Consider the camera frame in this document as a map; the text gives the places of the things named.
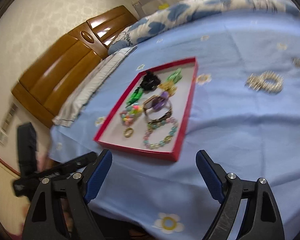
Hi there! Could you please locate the pastel glass bead bracelet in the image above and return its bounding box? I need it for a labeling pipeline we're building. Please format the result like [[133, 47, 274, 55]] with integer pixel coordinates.
[[142, 117, 179, 150]]

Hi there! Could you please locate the light green hair tie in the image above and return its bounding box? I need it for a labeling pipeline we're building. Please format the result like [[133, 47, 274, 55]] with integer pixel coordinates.
[[166, 68, 183, 84]]

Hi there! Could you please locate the wooden headboard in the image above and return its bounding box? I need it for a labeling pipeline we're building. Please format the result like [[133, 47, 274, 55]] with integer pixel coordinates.
[[11, 5, 137, 128]]

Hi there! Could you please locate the yellow hair claw clip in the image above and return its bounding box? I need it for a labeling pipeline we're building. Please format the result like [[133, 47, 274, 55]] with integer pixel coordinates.
[[158, 81, 177, 97]]

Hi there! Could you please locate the black scrunchie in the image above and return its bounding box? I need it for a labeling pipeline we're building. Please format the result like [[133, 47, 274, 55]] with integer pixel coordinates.
[[140, 71, 161, 92]]

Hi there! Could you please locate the pearl bracelet with silver charm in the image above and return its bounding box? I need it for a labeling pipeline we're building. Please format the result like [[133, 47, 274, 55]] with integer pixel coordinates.
[[244, 71, 285, 95]]

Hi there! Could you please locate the green braided bracelet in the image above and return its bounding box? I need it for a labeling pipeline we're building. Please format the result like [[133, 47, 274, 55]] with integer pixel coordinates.
[[125, 86, 145, 106]]

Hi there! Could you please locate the mesh band wristwatch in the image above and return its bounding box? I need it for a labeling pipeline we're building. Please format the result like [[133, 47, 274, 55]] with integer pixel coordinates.
[[142, 95, 173, 124]]

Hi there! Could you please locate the red jewelry tray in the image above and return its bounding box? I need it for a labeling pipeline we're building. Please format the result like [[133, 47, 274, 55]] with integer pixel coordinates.
[[94, 57, 198, 161]]

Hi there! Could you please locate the blue floral bed sheet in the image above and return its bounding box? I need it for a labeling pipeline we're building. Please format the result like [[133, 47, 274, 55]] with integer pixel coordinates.
[[50, 11, 300, 239]]

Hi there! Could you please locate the clear hair comb with beads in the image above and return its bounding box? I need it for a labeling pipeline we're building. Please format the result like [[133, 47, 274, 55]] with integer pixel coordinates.
[[126, 102, 143, 118]]

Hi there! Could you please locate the wall switch panel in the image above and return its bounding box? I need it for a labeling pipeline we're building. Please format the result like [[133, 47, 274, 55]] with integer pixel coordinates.
[[0, 103, 18, 146]]

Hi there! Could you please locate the colourful candy bead bracelet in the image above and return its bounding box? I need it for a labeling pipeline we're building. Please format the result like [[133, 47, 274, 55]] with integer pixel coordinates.
[[119, 109, 137, 128]]

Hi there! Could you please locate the purple hair tie with bow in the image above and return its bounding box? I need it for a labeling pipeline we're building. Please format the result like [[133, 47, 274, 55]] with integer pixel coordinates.
[[151, 90, 172, 111]]

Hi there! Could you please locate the blue heart patterned duvet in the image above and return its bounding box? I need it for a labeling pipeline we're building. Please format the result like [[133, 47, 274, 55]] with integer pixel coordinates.
[[108, 0, 300, 55]]

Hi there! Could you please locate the gold ring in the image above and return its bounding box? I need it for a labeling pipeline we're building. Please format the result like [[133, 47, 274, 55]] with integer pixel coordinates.
[[123, 126, 135, 139]]

